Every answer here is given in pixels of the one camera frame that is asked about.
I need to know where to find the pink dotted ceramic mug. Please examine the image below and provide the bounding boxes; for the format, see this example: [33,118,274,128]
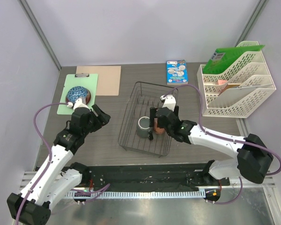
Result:
[153,118,165,135]

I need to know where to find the grey ceramic mug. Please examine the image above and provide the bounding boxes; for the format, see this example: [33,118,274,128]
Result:
[136,116,153,141]

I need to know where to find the red floral plate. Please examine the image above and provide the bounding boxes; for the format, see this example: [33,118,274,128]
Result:
[65,90,91,105]

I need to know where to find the white bowl red diamond pattern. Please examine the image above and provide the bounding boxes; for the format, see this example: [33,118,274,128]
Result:
[66,86,89,103]

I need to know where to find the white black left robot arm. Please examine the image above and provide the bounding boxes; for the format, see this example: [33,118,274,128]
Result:
[7,105,111,225]

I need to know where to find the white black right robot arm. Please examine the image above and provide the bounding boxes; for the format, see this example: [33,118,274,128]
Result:
[149,107,273,185]

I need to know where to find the blue picture book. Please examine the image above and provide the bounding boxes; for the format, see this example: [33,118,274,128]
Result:
[166,60,188,85]

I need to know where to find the light green clipboard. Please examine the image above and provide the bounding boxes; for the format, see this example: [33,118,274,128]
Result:
[57,74,98,115]

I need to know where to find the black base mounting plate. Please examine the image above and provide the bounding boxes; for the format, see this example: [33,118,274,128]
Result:
[78,163,230,192]

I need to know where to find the white plastic file organizer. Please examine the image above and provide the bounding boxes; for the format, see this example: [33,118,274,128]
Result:
[197,51,276,118]

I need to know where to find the green plastic folder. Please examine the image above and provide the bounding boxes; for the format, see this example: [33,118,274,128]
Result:
[202,45,265,75]

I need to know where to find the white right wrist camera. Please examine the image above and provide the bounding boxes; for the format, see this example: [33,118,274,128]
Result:
[160,95,176,111]

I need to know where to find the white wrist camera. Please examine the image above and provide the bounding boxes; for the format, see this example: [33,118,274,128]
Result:
[67,98,89,111]
[160,95,176,111]

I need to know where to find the grey wire dish rack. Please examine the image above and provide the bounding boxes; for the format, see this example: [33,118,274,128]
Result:
[118,82,178,157]

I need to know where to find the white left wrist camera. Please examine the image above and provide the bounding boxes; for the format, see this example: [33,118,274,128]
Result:
[67,98,89,111]

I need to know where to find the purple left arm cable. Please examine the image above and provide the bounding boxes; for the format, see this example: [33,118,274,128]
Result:
[15,103,111,225]

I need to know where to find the white slotted cable duct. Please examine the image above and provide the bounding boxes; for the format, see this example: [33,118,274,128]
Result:
[64,189,206,199]

